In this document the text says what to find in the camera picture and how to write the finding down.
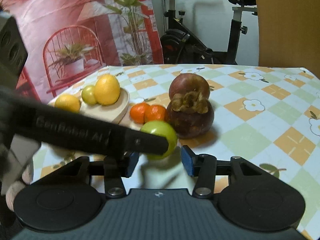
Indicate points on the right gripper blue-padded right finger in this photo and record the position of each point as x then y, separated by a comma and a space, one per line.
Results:
205, 168

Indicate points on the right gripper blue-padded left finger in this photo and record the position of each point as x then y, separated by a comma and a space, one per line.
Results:
113, 170

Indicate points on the yellow lemon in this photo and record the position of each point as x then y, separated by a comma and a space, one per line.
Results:
68, 102

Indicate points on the dark purple mangosteen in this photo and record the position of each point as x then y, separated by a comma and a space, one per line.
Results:
190, 114

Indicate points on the yellow-green round fruit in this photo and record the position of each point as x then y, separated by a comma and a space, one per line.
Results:
87, 95

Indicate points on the large yellow orange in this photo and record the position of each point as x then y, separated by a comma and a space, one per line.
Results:
107, 90

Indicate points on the red-brown apple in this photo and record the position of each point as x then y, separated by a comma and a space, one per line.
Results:
189, 82

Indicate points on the gloved hand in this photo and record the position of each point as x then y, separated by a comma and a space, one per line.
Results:
17, 186

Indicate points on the beige round plate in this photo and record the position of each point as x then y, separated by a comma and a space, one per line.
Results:
111, 113

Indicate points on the small orange mandarin left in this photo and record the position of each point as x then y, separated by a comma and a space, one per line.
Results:
137, 112

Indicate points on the small orange mandarin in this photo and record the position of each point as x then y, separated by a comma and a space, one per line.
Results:
155, 113
137, 112

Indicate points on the small orange mandarin right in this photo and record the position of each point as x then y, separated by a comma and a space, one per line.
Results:
155, 113

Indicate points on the floral checkered tablecloth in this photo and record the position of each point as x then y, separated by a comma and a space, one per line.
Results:
269, 116

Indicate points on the printed red backdrop cloth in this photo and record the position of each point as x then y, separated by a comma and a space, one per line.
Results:
67, 40

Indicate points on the black exercise bike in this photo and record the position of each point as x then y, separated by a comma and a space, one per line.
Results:
210, 21

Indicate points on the wooden board panel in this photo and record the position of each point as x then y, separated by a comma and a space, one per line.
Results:
289, 33

